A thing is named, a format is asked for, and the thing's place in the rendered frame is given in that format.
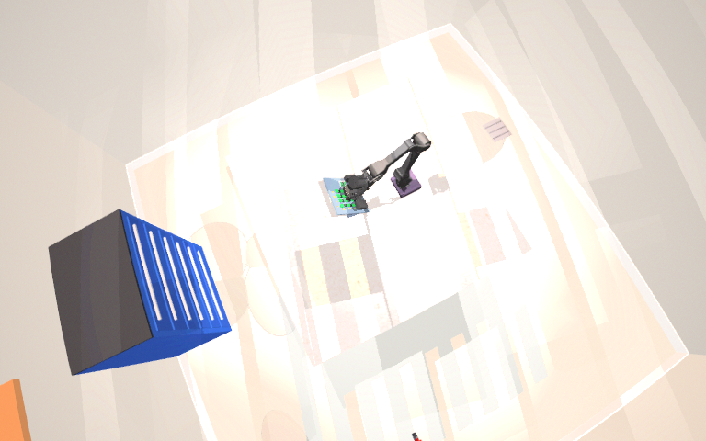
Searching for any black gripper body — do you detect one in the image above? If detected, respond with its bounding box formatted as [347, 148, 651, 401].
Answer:
[344, 174, 369, 209]

